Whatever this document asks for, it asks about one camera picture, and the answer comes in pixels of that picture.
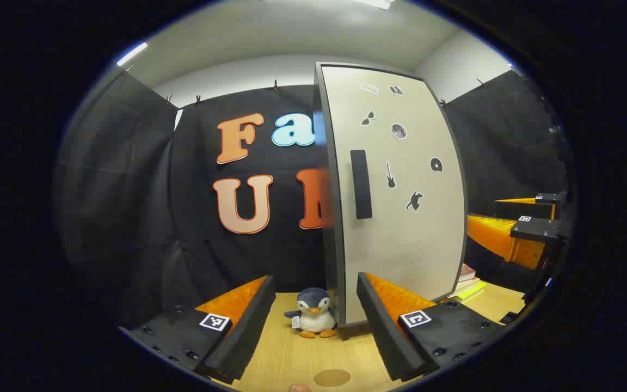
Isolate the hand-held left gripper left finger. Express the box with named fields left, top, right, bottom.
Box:
left=119, top=275, right=277, bottom=384

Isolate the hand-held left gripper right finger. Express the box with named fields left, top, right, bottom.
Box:
left=356, top=272, right=507, bottom=383

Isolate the round brown coaster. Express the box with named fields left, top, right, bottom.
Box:
left=314, top=369, right=352, bottom=388

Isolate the white cabinet door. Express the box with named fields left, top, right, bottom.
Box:
left=320, top=65, right=468, bottom=326

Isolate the grey cabinet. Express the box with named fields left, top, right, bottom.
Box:
left=312, top=62, right=469, bottom=341

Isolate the penguin plush toy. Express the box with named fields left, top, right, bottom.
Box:
left=284, top=287, right=339, bottom=339

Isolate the black backdrop cloth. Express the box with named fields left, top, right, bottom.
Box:
left=55, top=68, right=570, bottom=327

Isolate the black door handle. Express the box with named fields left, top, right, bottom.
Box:
left=350, top=149, right=373, bottom=220

